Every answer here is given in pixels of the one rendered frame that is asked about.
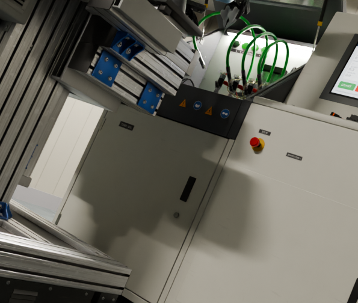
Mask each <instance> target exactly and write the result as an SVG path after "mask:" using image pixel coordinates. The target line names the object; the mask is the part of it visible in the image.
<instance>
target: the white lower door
mask: <svg viewBox="0 0 358 303"><path fill-rule="evenodd" d="M98 130H99V131H98V134H97V136H96V138H95V140H94V143H93V145H92V147H91V149H90V151H89V153H88V156H87V158H86V160H85V162H84V164H83V166H82V168H81V171H80V173H79V175H78V177H77V180H76V182H75V184H74V186H73V188H72V190H71V192H70V195H69V197H68V199H67V201H66V203H65V205H64V207H63V210H62V212H61V214H60V213H59V215H58V218H57V220H56V221H55V225H57V226H59V227H61V228H62V229H64V230H65V231H67V232H69V233H71V234H72V235H74V236H76V237H77V238H79V239H81V240H83V241H84V242H86V243H88V244H89V245H91V246H93V247H95V248H96V249H98V250H99V251H102V252H103V253H105V254H106V255H108V256H110V257H112V258H113V259H115V260H117V261H118V262H120V263H122V264H123V265H125V266H127V267H129V268H130V269H132V272H131V274H130V276H129V279H128V281H127V283H126V285H125V287H126V288H127V289H129V290H130V291H132V292H134V293H136V294H137V295H138V296H140V297H142V298H144V299H145V300H147V301H149V302H150V303H158V301H159V299H160V297H161V295H162V292H163V290H164V287H165V285H166V283H167V281H168V278H169V276H170V274H171V272H172V269H173V267H174V264H175V263H176V260H177V258H178V255H179V253H180V251H181V249H182V246H183V244H184V242H185V239H186V238H187V235H188V232H189V230H190V228H191V226H192V224H193V221H194V219H195V217H196V215H197V212H198V210H199V207H200V205H201V203H202V201H203V198H204V196H205V194H206V191H207V189H208V187H209V184H210V182H211V180H212V178H213V176H214V173H215V170H216V169H217V167H218V164H219V162H220V159H221V157H222V155H223V153H224V150H225V148H226V146H227V143H228V141H229V139H227V138H223V137H221V136H218V135H214V134H211V133H208V132H205V131H202V130H199V129H196V128H193V127H190V126H187V125H184V124H181V123H178V122H175V121H172V120H169V119H166V118H163V117H160V116H157V115H156V116H155V117H154V116H151V115H147V114H144V113H142V112H138V111H136V110H134V109H133V108H131V107H130V106H126V105H123V104H120V106H119V108H118V110H117V112H112V111H108V112H107V114H106V116H105V118H103V120H102V122H101V124H100V126H99V128H98Z"/></svg>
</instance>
